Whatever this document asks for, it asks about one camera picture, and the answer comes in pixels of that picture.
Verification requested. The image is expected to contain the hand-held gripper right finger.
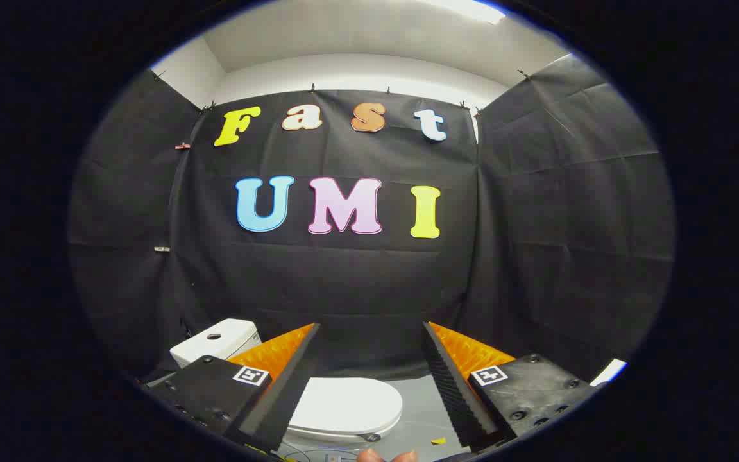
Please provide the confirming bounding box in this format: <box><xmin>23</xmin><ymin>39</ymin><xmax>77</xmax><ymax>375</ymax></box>
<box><xmin>422</xmin><ymin>321</ymin><xmax>604</xmax><ymax>450</ymax></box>

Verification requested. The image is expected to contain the white ceramic toilet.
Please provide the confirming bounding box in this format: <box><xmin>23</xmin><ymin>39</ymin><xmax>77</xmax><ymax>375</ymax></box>
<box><xmin>170</xmin><ymin>319</ymin><xmax>403</xmax><ymax>445</ymax></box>

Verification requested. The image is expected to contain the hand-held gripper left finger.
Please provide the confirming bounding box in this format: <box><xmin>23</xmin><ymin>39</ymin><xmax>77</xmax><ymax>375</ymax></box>
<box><xmin>142</xmin><ymin>323</ymin><xmax>321</xmax><ymax>453</ymax></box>

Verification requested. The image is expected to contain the white toilet lid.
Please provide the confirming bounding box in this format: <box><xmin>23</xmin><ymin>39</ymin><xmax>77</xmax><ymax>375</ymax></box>
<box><xmin>288</xmin><ymin>377</ymin><xmax>403</xmax><ymax>438</ymax></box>

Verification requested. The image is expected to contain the black backdrop cloth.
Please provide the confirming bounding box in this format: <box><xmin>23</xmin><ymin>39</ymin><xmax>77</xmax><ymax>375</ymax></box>
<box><xmin>68</xmin><ymin>55</ymin><xmax>675</xmax><ymax>386</ymax></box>

